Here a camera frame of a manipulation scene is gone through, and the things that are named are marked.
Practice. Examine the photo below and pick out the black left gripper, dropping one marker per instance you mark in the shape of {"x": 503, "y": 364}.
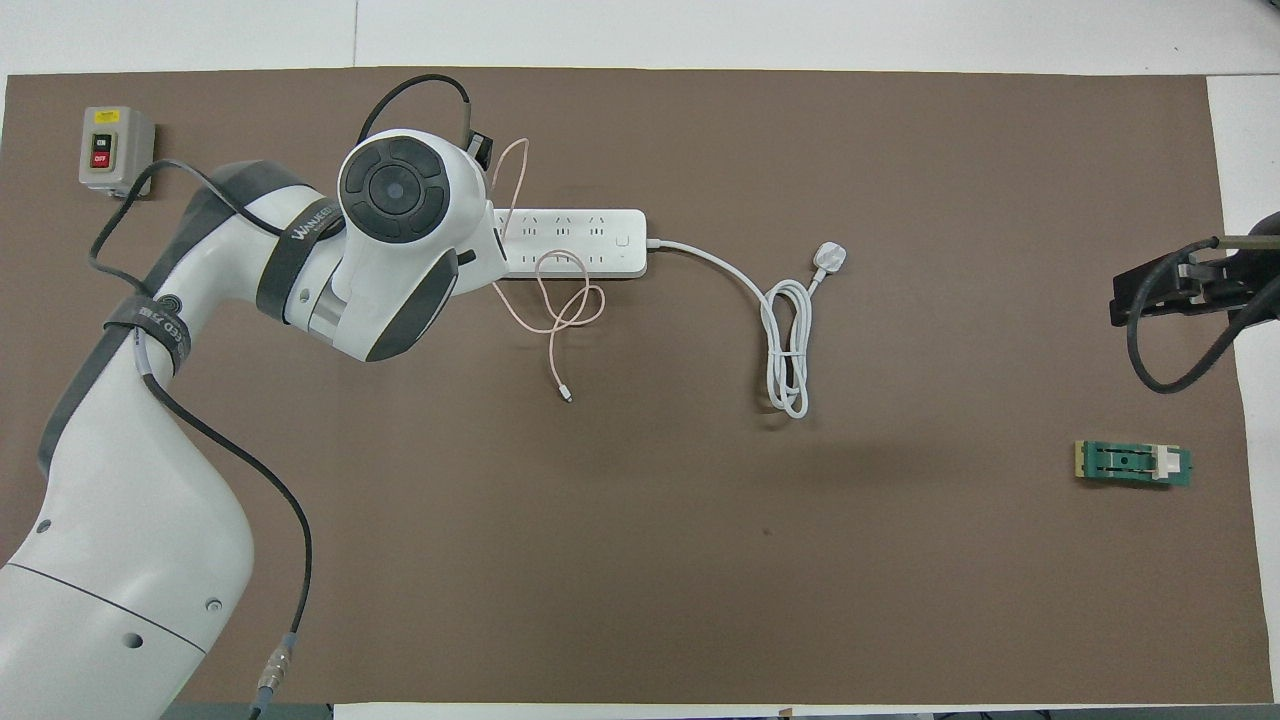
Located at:
{"x": 482, "y": 148}

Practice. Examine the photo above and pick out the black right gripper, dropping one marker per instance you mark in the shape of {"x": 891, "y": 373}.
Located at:
{"x": 1250, "y": 290}

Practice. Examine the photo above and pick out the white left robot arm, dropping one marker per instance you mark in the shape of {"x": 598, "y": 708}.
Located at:
{"x": 130, "y": 520}

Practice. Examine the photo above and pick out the white power strip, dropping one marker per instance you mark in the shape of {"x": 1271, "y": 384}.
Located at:
{"x": 590, "y": 243}

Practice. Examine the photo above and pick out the brown table mat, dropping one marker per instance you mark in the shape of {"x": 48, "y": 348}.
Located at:
{"x": 700, "y": 560}

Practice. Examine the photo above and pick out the green knife switch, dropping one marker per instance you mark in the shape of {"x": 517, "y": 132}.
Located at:
{"x": 1125, "y": 463}

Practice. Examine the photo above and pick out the grey on-off switch box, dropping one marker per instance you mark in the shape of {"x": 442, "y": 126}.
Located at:
{"x": 115, "y": 150}

